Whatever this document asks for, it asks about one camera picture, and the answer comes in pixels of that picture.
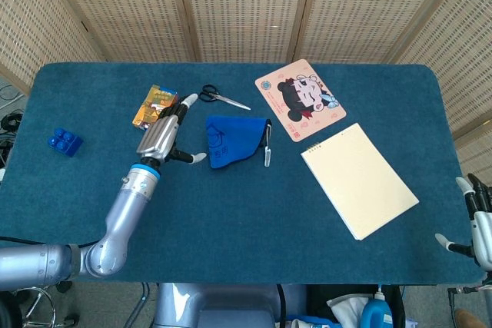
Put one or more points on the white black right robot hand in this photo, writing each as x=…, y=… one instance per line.
x=482, y=232

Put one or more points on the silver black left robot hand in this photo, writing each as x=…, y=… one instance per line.
x=159, y=138

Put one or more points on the grey and blue cloth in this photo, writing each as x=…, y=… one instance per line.
x=234, y=140

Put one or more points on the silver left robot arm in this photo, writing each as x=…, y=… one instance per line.
x=127, y=205

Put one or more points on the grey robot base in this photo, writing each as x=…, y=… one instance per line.
x=215, y=305

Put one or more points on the orange and blue card box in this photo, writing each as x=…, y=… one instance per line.
x=151, y=105

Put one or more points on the brown shoe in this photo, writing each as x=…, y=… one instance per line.
x=471, y=320

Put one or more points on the blue building block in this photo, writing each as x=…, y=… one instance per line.
x=65, y=143

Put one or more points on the teal table carpet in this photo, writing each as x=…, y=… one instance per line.
x=269, y=209

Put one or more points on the wicker folding screen panel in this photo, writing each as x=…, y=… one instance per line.
x=246, y=9
x=38, y=28
x=461, y=55
x=130, y=9
x=365, y=9

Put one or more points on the yellow spiral notepad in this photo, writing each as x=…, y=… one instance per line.
x=357, y=182

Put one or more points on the blue pump bottle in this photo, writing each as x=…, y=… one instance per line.
x=374, y=316

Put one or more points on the white crumpled cloth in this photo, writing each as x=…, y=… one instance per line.
x=346, y=305

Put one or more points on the pink cartoon mouse pad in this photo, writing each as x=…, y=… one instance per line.
x=330, y=116

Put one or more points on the black bag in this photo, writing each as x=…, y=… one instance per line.
x=319, y=297

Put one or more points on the chrome stool base with casters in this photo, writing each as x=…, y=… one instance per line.
x=64, y=286

